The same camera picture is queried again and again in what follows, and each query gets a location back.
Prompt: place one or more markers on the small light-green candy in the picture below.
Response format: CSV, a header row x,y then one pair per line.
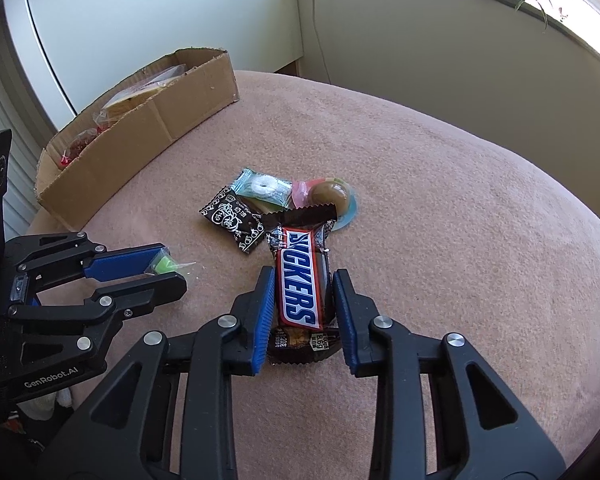
x,y
163,263

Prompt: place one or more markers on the brown cardboard box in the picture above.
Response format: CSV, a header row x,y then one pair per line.
x,y
128,143

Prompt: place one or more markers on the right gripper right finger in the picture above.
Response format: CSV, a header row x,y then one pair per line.
x,y
441,412

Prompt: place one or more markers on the brown jelly cup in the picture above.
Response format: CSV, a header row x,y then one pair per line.
x,y
323,191

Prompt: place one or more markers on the packaged sliced bread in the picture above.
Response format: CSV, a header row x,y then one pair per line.
x,y
129,98

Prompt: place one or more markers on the white radiator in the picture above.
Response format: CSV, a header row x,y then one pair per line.
x,y
22,114

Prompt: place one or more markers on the red dates snack bag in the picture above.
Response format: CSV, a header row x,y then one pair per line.
x,y
77,145

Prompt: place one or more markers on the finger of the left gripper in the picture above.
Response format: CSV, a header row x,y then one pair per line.
x,y
117,303
122,263

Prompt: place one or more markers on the brown English Snickers bar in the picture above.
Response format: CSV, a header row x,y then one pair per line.
x,y
305,329

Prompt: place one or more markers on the black patterned candy packet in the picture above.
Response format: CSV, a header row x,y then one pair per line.
x,y
227,211

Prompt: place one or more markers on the white cabinet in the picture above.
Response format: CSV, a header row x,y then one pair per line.
x,y
72,51

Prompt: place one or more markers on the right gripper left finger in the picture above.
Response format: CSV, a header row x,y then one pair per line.
x,y
165,410

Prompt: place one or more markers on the pink table cloth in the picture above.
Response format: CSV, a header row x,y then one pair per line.
x,y
452,234

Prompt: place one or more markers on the teal mint candy packet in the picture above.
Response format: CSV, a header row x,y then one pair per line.
x,y
263,187

